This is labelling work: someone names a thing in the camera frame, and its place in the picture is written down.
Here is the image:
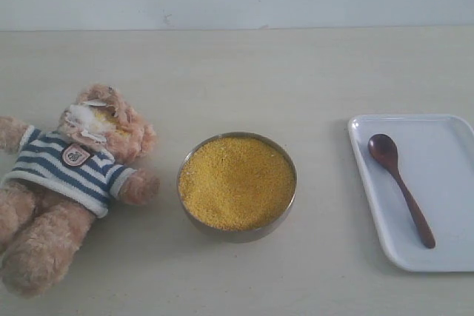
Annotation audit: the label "tan teddy bear striped shirt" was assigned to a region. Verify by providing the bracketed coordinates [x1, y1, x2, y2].
[1, 84, 159, 297]

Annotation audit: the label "white rectangular plastic tray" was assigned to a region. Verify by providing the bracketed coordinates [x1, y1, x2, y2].
[347, 114, 473, 272]

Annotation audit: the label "yellow millet grains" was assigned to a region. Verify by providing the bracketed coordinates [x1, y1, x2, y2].
[179, 134, 298, 229]

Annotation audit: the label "metal bowl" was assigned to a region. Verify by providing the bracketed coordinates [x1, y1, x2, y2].
[178, 130, 299, 244]

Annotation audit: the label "brown wooden spoon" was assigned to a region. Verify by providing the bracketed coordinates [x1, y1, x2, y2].
[367, 133, 436, 249]

